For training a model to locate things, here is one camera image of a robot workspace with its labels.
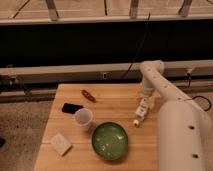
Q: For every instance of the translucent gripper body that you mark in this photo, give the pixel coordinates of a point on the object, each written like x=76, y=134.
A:
x=148, y=96

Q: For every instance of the white plastic bottle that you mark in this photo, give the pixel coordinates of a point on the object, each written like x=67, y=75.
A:
x=141, y=111

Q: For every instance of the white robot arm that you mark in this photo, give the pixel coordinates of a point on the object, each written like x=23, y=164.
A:
x=182, y=125

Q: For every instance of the red chili pepper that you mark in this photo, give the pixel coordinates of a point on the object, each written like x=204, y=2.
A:
x=88, y=96

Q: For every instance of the green bowl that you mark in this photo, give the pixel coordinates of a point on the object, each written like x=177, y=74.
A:
x=109, y=141

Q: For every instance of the clear plastic cup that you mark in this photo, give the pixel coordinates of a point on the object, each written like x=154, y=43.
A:
x=84, y=118

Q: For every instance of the black smartphone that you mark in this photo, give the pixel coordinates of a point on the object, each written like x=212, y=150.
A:
x=71, y=108

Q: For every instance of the white sponge block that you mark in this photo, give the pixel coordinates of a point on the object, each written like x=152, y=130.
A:
x=60, y=144

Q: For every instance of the wall power outlet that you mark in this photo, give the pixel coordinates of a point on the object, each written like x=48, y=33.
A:
x=105, y=76

